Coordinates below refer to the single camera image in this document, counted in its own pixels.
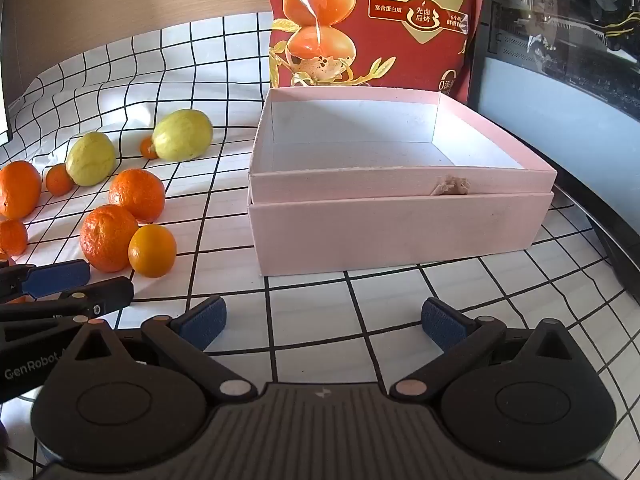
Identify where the pink cardboard box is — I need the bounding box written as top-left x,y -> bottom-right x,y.
247,87 -> 559,277

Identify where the red snack bag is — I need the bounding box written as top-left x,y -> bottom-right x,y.
262,0 -> 489,106

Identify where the small green pear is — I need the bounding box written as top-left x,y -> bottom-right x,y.
66,131 -> 117,187

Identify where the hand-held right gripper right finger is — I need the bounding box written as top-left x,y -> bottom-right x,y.
390,297 -> 583,403

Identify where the white checked tablecloth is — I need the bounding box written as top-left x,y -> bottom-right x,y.
0,10 -> 640,480

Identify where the black monitor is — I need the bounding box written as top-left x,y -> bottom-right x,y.
0,0 -> 15,146

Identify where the large green pear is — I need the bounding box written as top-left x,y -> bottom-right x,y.
151,109 -> 214,163

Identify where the black glass computer case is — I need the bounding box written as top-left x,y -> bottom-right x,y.
465,0 -> 640,307

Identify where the small yellow orange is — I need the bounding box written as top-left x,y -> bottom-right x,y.
128,223 -> 178,279

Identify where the large orange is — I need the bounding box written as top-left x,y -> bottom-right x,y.
0,160 -> 42,221

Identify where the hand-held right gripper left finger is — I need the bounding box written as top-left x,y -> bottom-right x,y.
62,296 -> 257,405

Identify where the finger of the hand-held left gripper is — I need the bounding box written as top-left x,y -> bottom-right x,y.
0,258 -> 92,297
0,275 -> 135,324

